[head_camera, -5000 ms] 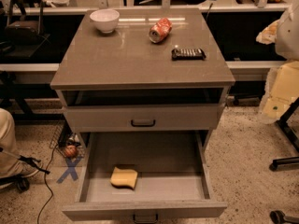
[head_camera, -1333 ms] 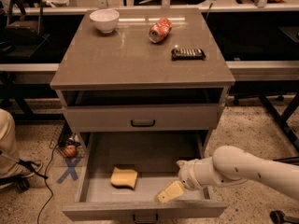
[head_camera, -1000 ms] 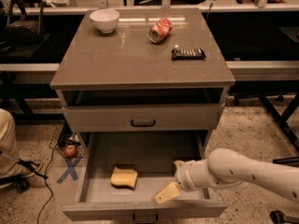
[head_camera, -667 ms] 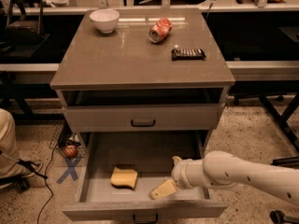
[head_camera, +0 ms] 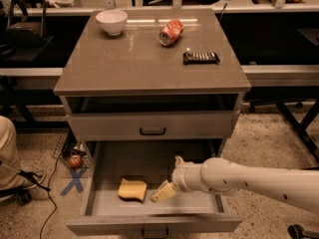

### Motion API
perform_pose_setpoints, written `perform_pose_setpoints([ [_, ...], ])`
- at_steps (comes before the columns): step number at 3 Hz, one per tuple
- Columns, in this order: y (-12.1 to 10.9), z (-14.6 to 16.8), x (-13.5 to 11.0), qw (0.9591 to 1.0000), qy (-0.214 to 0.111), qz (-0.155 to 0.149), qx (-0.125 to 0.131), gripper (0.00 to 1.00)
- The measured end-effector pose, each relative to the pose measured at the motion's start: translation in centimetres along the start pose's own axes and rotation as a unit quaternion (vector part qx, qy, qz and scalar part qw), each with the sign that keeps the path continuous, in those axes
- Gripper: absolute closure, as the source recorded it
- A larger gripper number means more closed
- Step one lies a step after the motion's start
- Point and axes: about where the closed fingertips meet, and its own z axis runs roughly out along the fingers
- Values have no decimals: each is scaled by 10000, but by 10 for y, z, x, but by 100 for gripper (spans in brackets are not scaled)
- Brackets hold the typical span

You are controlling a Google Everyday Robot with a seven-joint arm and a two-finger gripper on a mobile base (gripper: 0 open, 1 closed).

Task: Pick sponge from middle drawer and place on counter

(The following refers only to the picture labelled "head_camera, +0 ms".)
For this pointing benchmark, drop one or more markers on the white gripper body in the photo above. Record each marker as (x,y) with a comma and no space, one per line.
(179,177)

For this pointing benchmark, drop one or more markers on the yellow sponge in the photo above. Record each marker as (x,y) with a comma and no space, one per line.
(132,189)

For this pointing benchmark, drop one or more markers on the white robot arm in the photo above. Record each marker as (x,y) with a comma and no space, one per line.
(296,187)

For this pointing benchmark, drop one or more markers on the closed grey top drawer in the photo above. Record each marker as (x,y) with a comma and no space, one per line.
(143,126)

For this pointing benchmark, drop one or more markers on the open grey middle drawer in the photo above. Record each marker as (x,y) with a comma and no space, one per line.
(151,161)

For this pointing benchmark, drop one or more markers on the grey drawer cabinet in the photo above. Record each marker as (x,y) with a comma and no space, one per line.
(135,73)

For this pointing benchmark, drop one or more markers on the blue tape cross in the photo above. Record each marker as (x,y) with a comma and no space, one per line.
(75,182)

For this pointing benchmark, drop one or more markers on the orange ball on floor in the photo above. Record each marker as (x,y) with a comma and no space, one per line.
(75,161)

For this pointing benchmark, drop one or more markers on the black chocolate bar pack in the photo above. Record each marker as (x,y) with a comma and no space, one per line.
(200,58)

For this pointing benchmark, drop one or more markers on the black caster wheel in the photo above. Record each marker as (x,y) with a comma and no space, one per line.
(298,232)

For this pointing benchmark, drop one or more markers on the black chair base right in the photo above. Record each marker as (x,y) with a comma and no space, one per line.
(300,127)

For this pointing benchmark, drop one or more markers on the crushed red soda can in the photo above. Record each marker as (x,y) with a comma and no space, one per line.
(170,33)

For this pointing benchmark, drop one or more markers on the white ceramic bowl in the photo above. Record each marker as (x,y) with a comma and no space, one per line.
(113,22)

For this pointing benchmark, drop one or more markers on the person leg beige trousers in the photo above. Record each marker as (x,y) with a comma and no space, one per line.
(9,155)

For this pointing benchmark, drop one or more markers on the black office chair left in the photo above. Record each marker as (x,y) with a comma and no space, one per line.
(25,39)

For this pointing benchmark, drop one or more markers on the black wire basket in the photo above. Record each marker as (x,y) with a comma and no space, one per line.
(67,146)

